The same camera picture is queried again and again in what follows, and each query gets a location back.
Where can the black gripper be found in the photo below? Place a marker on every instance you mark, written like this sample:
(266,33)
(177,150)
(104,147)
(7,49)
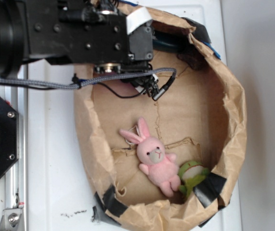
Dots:
(77,32)

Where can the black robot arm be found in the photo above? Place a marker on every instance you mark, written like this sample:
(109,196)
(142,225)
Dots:
(14,37)

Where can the dark teal oval object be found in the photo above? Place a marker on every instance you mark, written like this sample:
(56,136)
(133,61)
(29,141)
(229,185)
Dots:
(168,42)

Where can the brown paper bag bin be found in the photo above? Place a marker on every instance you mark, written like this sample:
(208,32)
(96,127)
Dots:
(201,117)

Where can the pink plush bunny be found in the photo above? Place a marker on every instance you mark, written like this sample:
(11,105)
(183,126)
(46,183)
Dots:
(159,166)

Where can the green plush frog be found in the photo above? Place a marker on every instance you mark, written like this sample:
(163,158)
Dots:
(191,174)

